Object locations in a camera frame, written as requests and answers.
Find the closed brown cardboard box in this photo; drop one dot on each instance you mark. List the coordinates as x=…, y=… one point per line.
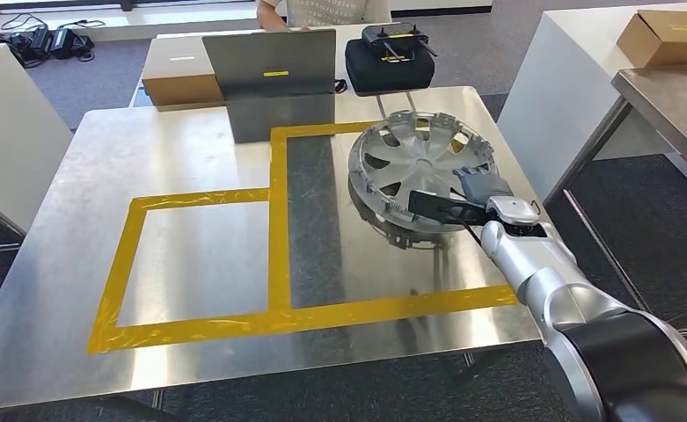
x=174, y=87

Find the open brown cardboard box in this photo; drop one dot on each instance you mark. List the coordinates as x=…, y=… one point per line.
x=669, y=43

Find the person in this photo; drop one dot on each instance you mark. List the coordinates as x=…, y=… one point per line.
x=331, y=11

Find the black zip case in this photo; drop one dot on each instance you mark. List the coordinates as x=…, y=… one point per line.
x=389, y=76

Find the grey laptop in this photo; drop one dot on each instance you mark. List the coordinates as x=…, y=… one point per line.
x=261, y=58

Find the black remote controller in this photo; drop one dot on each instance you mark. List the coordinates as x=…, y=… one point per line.
x=389, y=35

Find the black power adapter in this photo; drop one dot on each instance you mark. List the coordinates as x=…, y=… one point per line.
x=34, y=43
x=69, y=43

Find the stainless steel side table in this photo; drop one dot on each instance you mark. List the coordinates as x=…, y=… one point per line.
x=681, y=99

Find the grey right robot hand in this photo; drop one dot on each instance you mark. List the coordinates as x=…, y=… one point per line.
x=486, y=186

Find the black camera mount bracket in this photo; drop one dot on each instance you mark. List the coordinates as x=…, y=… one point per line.
x=465, y=214

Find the stainless steel workbench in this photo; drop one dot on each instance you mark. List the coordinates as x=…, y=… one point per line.
x=57, y=262

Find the silver plastic wheel cover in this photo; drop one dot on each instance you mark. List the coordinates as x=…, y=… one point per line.
x=419, y=157

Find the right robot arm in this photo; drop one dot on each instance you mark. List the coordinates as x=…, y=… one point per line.
x=553, y=274

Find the white table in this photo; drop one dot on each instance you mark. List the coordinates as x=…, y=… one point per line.
x=16, y=128
x=553, y=87

